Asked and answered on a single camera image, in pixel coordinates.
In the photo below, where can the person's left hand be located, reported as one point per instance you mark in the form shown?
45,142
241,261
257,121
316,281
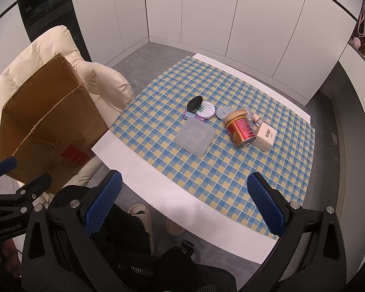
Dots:
9,257

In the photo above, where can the purple tube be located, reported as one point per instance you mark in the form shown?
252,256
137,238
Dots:
189,115

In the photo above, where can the wall socket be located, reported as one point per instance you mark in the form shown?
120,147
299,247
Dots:
334,140

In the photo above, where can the pink-capped clear bottle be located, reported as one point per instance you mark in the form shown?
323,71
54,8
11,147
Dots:
257,118

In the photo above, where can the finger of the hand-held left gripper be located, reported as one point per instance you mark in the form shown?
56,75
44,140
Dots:
33,187
4,165

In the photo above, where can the small white carton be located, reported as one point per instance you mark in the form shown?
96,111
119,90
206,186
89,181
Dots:
264,137

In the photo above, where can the cream padded armchair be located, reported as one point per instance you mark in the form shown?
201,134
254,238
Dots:
57,45

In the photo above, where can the black glass cabinet panel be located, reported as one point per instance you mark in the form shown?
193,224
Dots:
45,6

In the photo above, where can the clear contact lens case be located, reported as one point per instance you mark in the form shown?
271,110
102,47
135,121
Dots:
246,110

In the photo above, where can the light blue plastic case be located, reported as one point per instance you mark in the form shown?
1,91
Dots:
224,112

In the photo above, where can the small pink plush toy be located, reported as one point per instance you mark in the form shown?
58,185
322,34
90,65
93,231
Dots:
356,41

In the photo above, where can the brown cardboard box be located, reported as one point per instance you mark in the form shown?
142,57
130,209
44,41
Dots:
48,121

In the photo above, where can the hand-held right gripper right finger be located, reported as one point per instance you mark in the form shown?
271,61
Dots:
267,208

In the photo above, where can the translucent square plastic container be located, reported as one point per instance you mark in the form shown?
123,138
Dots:
194,137

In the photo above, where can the white cupboard wall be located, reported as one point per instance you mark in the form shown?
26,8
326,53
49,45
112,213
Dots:
200,21

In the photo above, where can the red tin can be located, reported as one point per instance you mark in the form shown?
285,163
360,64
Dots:
241,132

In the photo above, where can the beige slipper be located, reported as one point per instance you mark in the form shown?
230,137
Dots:
174,227
141,216

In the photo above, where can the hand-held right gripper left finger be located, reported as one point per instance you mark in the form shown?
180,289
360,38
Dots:
103,202

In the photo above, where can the blue yellow checked tablecloth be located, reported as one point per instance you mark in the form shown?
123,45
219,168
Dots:
170,97

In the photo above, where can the black powder puff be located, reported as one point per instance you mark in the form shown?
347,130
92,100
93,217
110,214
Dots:
194,103

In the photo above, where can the white round powder compact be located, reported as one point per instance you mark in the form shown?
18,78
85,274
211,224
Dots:
206,113

